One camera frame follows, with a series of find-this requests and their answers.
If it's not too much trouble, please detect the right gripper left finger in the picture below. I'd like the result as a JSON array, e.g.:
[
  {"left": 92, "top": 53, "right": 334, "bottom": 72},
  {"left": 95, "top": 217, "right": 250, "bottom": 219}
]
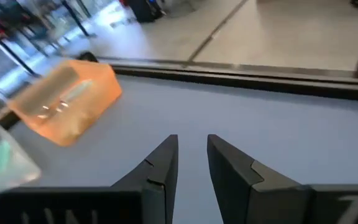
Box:
[{"left": 110, "top": 134, "right": 179, "bottom": 224}]

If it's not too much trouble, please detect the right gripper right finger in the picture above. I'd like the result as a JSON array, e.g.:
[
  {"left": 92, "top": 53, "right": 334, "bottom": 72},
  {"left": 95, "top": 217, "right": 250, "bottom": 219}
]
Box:
[{"left": 206, "top": 134, "right": 310, "bottom": 224}]

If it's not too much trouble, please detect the black table frame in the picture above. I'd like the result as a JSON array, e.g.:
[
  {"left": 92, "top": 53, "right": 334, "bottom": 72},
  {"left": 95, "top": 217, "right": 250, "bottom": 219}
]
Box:
[{"left": 0, "top": 57, "right": 358, "bottom": 131}]

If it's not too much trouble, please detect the blue-grey table mat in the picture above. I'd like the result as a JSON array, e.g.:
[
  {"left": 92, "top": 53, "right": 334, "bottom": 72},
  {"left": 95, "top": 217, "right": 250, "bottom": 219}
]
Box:
[{"left": 9, "top": 74, "right": 358, "bottom": 224}]

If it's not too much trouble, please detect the clear plastic bin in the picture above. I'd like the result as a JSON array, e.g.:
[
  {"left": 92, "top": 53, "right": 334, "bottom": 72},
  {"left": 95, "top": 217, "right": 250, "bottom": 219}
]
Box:
[{"left": 0, "top": 119, "right": 42, "bottom": 206}]

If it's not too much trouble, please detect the teal handled spoon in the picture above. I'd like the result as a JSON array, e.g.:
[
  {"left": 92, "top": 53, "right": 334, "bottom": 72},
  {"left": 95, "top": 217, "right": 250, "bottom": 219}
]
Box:
[{"left": 0, "top": 139, "right": 12, "bottom": 177}]

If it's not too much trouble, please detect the distant black workstation frame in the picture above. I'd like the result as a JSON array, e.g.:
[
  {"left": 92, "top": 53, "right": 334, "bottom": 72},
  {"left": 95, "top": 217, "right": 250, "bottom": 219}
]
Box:
[{"left": 0, "top": 0, "right": 99, "bottom": 78}]

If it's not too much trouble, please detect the orange plastic bin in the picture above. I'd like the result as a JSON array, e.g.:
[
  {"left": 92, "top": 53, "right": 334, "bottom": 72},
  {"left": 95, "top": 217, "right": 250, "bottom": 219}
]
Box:
[{"left": 6, "top": 58, "right": 123, "bottom": 147}]

